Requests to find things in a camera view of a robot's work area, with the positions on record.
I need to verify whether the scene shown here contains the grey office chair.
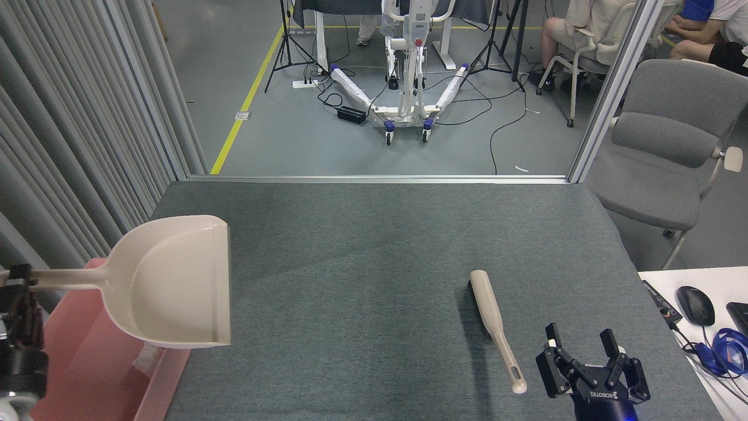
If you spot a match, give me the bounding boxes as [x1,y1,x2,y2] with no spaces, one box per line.
[586,58,748,271]

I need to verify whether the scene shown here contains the blue lanyard with cable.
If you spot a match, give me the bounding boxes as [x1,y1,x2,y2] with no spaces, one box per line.
[684,328,748,378]

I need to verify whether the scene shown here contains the silver frame post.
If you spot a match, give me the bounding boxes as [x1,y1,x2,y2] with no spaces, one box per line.
[568,0,667,184]

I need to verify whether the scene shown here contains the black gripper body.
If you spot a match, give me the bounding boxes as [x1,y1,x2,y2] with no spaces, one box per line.
[0,348,49,399]
[570,374,638,421]

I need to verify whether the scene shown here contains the grey ribbed partition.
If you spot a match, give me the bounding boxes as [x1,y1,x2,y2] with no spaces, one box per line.
[0,0,209,310]

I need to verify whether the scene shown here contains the white side table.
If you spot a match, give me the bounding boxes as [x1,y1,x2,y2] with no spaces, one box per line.
[638,267,748,421]

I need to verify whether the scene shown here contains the beige plastic dustpan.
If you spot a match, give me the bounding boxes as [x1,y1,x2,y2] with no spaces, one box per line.
[0,215,232,350]

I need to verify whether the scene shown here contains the white-legged desk with dark cloth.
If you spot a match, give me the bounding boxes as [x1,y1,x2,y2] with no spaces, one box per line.
[290,0,491,74]

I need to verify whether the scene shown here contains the standing person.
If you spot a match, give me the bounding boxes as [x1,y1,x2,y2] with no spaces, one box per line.
[356,14,382,47]

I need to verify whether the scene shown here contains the black handheld controller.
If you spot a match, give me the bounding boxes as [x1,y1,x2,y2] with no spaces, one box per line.
[642,279,683,326]

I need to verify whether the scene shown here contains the pink plastic bin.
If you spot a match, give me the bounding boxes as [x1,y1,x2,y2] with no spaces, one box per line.
[26,258,192,421]

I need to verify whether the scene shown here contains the white office chair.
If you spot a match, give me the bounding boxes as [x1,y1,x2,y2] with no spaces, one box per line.
[536,0,640,128]

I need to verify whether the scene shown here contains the person at desk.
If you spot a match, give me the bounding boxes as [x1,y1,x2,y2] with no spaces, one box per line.
[665,0,748,77]

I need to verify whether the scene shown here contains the black floor cable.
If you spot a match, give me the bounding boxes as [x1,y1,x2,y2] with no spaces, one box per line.
[489,88,530,175]

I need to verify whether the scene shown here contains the black tripod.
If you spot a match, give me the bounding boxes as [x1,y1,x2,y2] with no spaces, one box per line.
[462,0,527,93]
[264,0,328,93]

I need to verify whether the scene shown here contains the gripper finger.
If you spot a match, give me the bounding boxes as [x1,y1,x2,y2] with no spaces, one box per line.
[7,264,45,351]
[0,287,18,351]
[600,329,651,405]
[536,323,588,399]

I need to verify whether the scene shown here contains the seated person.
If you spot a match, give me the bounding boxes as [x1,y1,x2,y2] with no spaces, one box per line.
[528,0,640,92]

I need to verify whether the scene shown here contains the black flat device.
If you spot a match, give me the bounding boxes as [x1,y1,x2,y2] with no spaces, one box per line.
[726,302,748,337]

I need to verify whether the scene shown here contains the white wheeled stand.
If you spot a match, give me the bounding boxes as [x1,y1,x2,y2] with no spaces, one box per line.
[329,0,471,146]

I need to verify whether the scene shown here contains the beige hand brush black bristles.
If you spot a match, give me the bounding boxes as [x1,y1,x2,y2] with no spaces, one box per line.
[466,270,528,395]

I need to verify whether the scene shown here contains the black computer mouse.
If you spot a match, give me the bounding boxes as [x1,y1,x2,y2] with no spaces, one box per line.
[677,286,716,327]

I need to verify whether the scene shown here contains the white paper ball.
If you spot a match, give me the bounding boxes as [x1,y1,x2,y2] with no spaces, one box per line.
[132,343,165,376]

